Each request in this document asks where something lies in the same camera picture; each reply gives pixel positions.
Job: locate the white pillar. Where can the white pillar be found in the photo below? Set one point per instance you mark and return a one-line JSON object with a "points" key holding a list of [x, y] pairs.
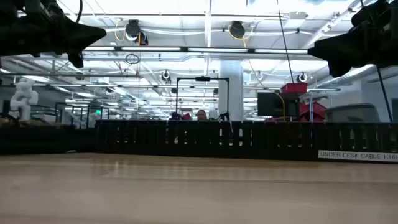
{"points": [[231, 90]]}

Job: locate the stack of red bins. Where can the stack of red bins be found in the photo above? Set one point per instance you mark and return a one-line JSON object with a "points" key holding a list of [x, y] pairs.
{"points": [[314, 112]]}

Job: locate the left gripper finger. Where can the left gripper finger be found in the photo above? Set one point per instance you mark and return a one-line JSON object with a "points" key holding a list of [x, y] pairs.
{"points": [[81, 30], [79, 43]]}

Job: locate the long ceiling light bar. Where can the long ceiling light bar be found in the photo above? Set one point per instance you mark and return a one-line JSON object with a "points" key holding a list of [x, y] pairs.
{"points": [[202, 49]]}

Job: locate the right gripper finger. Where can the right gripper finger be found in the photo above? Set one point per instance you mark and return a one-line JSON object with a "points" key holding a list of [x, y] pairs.
{"points": [[339, 42], [339, 54]]}

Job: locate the black monitor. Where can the black monitor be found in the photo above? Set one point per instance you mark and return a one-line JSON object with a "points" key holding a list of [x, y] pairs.
{"points": [[273, 104]]}

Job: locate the red storage bin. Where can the red storage bin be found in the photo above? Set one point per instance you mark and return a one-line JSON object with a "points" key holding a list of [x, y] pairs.
{"points": [[293, 88]]}

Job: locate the white robot figure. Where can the white robot figure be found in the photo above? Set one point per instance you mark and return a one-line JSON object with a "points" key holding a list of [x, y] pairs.
{"points": [[23, 96]]}

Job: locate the person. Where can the person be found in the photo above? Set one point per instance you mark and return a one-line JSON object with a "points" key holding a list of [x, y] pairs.
{"points": [[201, 115]]}

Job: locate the black camera stand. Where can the black camera stand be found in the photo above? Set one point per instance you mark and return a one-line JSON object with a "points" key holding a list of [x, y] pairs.
{"points": [[202, 78]]}

